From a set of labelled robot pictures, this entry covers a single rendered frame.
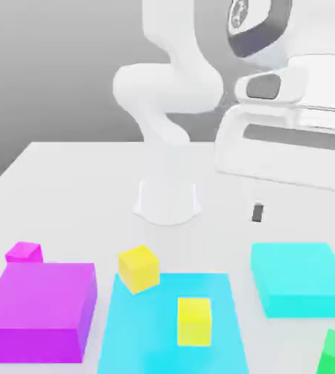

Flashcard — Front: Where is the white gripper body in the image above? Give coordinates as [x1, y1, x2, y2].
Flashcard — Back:
[214, 103, 335, 196]

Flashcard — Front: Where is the small yellow cube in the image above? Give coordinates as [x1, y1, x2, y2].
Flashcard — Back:
[176, 297, 213, 348]
[117, 245, 161, 295]

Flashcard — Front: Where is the small magenta cube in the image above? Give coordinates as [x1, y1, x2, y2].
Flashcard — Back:
[4, 241, 44, 264]

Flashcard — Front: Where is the large turquoise box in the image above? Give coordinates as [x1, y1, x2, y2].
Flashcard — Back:
[249, 242, 335, 319]

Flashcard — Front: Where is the large cyan box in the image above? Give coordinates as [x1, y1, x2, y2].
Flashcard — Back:
[97, 272, 251, 374]

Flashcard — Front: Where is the large magenta box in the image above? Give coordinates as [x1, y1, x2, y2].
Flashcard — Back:
[0, 262, 99, 365]

